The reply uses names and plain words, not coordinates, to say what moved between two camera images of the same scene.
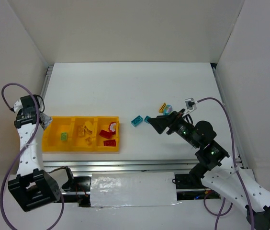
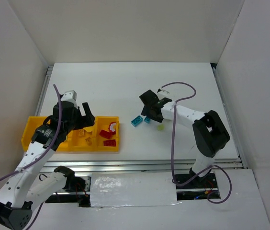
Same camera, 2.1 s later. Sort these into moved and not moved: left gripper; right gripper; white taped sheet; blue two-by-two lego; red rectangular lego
Moved: right gripper; left gripper
Not moved: red rectangular lego; white taped sheet; blue two-by-two lego
